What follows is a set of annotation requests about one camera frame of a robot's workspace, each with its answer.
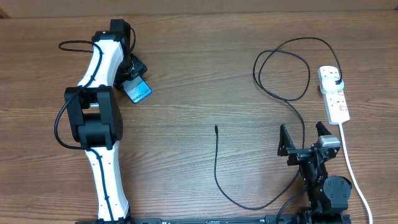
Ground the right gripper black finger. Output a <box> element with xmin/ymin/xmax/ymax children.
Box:
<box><xmin>277</xmin><ymin>124</ymin><xmax>295</xmax><ymax>156</ymax></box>
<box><xmin>316</xmin><ymin>121</ymin><xmax>331</xmax><ymax>137</ymax></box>

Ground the dark blue Galaxy smartphone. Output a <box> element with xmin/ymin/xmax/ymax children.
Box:
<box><xmin>123</xmin><ymin>76</ymin><xmax>152</xmax><ymax>104</ymax></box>

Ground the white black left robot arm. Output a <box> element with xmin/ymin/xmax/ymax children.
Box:
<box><xmin>61</xmin><ymin>19</ymin><xmax>152</xmax><ymax>223</ymax></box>

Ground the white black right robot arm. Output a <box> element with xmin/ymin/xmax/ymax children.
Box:
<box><xmin>275</xmin><ymin>122</ymin><xmax>352</xmax><ymax>224</ymax></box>

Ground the white charger plug adapter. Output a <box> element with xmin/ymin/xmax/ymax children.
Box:
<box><xmin>320</xmin><ymin>76</ymin><xmax>345</xmax><ymax>94</ymax></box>

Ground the white power extension strip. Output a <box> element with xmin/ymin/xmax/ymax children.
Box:
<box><xmin>318</xmin><ymin>66</ymin><xmax>350</xmax><ymax>125</ymax></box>

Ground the white power strip cord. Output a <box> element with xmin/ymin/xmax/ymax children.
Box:
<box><xmin>338</xmin><ymin>123</ymin><xmax>373</xmax><ymax>224</ymax></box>

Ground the black USB charging cable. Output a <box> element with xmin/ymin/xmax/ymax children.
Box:
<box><xmin>213</xmin><ymin>37</ymin><xmax>344</xmax><ymax>211</ymax></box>

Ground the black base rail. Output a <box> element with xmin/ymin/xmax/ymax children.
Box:
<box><xmin>75</xmin><ymin>215</ymin><xmax>352</xmax><ymax>224</ymax></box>

